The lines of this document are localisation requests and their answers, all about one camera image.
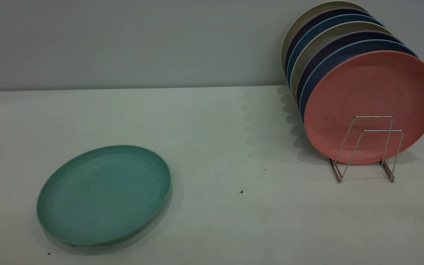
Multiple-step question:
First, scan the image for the green round plate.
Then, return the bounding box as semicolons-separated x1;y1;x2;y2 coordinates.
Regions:
36;145;172;246

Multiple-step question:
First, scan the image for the dark purple round plate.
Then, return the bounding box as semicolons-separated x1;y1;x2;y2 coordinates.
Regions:
296;31;406;107

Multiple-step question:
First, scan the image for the beige round plate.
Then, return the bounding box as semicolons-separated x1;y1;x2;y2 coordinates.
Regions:
290;21;395;103
280;1;371;76

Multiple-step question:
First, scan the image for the metal wire plate rack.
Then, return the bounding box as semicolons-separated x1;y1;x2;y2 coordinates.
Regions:
326;115;404;183

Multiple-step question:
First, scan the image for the dark navy round plate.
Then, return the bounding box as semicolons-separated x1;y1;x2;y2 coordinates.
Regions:
284;7;374;74

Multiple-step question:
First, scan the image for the pink round plate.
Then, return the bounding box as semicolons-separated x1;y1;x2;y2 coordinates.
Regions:
303;50;424;165

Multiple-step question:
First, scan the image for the teal blue round plate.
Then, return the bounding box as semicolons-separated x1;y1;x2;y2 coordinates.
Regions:
287;14;385;87

